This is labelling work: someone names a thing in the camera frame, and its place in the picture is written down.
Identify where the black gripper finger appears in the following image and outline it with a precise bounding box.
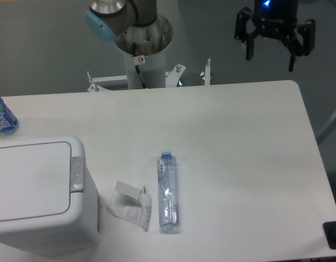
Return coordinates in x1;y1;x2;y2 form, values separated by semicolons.
234;7;262;61
282;19;316;72

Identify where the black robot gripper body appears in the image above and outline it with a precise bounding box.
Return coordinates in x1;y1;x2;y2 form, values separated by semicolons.
252;0;298;39

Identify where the white trash can lid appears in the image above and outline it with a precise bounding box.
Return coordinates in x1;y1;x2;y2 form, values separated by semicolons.
0;142;71;222

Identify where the white trash can body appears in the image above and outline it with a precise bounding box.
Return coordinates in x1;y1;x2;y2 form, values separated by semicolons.
0;136;101;256

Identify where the clear empty plastic bottle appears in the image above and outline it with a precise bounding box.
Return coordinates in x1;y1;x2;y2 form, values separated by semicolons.
157;149;180;231

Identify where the black table clamp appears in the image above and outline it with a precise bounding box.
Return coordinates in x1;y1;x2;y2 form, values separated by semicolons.
323;221;336;250

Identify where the crumpled white plastic wrapper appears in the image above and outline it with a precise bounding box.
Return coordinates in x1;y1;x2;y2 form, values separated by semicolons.
106;181;152;231

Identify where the grey lid push button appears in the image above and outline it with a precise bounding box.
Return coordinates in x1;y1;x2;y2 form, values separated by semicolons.
70;157;84;193

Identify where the blue labelled water bottle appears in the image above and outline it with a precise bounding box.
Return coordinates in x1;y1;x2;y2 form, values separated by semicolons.
0;97;19;135

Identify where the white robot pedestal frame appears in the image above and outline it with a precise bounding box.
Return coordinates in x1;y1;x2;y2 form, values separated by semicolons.
86;50;214;93

